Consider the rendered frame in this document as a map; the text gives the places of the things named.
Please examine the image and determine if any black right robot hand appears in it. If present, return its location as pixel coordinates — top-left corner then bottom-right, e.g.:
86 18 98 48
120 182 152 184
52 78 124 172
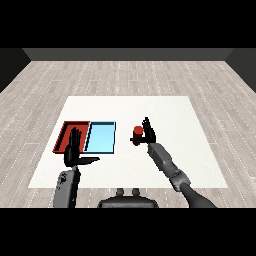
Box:
129 116 157 146

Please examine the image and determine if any dark grey robot body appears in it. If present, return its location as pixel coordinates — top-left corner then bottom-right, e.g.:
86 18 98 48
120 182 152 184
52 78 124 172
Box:
97 188 159 209

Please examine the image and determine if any small red can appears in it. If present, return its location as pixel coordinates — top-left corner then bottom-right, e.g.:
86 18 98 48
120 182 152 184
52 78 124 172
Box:
132 125 145 147

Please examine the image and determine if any light blue shallow open box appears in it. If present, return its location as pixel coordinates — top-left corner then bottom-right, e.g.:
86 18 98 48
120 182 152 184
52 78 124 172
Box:
82 121 117 155

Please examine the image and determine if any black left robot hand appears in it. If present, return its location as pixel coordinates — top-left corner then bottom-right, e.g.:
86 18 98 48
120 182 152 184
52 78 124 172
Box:
63 126 101 168

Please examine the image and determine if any red shallow open box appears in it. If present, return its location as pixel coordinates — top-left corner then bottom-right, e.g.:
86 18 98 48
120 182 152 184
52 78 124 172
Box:
52 120 91 155

